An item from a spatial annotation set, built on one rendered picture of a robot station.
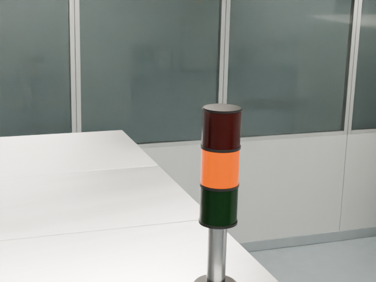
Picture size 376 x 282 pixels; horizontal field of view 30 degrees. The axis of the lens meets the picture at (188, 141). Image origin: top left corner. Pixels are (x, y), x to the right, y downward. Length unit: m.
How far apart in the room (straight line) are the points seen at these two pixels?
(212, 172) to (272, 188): 5.37
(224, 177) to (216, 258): 0.11
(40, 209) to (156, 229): 0.22
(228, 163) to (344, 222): 5.88
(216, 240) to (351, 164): 5.68
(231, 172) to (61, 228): 0.39
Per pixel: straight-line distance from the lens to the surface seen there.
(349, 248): 6.61
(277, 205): 6.32
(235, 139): 0.87
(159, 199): 1.29
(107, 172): 1.44
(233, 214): 0.90
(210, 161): 0.87
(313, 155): 6.33
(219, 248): 0.92
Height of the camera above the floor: 2.53
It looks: 15 degrees down
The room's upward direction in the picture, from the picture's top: 1 degrees clockwise
